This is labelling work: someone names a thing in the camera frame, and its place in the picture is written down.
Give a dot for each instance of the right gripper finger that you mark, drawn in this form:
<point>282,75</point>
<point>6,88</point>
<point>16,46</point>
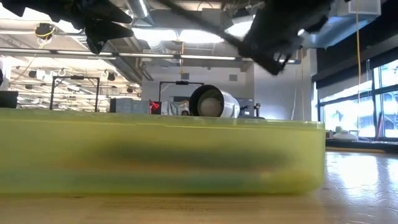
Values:
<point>270,57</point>

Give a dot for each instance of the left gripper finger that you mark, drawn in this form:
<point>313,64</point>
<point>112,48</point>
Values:
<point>118,17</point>
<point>105,31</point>

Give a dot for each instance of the yellow-green translucent supply box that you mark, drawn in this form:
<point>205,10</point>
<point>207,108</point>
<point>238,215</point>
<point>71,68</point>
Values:
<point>62,140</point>

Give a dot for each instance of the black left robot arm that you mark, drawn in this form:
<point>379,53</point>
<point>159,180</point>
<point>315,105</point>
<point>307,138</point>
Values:
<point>37,7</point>

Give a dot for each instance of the grey ceiling box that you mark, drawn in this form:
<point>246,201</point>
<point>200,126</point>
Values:
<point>211,17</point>

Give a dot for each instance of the black spot lamp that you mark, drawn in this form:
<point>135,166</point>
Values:
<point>32,74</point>
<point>111,76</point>

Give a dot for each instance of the long ceiling light bar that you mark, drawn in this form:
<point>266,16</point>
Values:
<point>155,56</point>

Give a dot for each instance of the grey metal cabinet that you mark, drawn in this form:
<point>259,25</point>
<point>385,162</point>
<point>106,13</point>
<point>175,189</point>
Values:
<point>247,107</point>

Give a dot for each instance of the silver cylinder with black rim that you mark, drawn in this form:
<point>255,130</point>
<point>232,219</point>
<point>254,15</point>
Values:
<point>214,102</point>

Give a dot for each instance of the red lit screen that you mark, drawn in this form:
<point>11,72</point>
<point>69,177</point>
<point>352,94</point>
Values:
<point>155,107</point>

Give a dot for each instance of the grey white cloth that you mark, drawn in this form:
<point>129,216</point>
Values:
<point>172,108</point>

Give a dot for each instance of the white dome-shaped object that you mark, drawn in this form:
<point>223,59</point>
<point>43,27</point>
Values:
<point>345,136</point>

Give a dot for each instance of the black monitor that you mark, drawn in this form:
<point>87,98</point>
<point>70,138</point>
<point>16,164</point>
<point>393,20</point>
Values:
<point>8,99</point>

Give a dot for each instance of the short silver round duct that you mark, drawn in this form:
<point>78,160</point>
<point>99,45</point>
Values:
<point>140,11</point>

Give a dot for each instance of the grey wall vent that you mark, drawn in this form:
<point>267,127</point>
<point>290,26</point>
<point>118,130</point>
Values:
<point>233,77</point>
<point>185,76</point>

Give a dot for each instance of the black stand post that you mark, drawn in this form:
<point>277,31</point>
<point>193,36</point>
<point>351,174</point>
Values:
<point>257,109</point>

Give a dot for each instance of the silver rectangular ventilation duct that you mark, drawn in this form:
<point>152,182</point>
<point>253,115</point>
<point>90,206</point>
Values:
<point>342,31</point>

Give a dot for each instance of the black metal frame stand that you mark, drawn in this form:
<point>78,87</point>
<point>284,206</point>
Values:
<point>182,82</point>
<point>76,77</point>

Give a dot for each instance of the window with black frame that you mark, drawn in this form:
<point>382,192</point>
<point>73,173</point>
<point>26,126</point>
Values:
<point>342,115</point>

